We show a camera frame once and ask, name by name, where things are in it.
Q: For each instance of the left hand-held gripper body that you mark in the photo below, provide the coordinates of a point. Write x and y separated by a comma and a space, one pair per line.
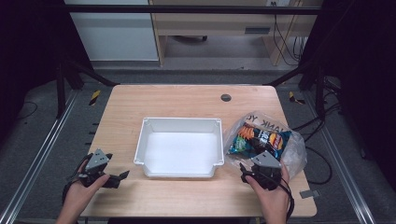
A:
96, 160

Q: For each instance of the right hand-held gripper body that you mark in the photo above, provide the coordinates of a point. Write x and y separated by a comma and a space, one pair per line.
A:
266, 174

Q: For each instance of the blue and black snack bag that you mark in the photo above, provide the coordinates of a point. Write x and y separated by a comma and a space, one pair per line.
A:
258, 140

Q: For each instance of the clear plastic shopping bag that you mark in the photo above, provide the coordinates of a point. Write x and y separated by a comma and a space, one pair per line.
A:
295, 149

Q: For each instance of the white plastic bin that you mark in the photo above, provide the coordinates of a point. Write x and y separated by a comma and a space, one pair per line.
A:
180, 152

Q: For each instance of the person's right hand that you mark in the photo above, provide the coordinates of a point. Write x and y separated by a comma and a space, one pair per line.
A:
275, 202

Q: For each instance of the person's left hand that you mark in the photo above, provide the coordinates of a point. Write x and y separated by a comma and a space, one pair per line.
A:
79, 196

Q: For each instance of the grey tape piece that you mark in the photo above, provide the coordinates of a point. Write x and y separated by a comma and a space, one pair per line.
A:
309, 194

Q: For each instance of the yellow and black tape strip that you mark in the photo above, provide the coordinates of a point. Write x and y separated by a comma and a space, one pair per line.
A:
293, 98
95, 97

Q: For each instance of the black metal stand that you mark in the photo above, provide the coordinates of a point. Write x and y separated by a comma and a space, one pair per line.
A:
320, 90
60, 90

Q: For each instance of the white cabinet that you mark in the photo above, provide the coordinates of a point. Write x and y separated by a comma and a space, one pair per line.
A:
115, 34

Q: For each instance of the black curtain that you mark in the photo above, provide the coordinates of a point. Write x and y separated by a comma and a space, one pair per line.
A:
364, 77
28, 46

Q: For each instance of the light wooden desk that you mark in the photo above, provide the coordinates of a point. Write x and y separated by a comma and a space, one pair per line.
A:
218, 21

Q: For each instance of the aluminium floor rail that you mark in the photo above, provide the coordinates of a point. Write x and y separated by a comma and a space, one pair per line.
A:
40, 155
342, 161

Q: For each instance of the black horizontal frame bar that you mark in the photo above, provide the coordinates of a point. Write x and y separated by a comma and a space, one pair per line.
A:
186, 9

